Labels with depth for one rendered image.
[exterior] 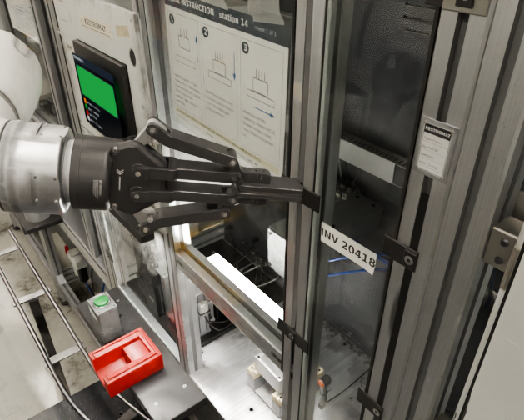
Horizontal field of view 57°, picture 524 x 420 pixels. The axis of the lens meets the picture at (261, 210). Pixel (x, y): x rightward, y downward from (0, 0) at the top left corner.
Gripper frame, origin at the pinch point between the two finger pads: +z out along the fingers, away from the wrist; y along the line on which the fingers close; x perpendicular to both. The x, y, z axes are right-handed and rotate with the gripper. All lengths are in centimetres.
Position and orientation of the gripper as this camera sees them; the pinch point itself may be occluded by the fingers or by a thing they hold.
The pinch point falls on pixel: (268, 187)
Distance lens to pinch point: 53.1
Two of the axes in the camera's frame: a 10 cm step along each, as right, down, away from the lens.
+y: 1.7, -8.6, -4.9
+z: 9.7, 0.7, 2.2
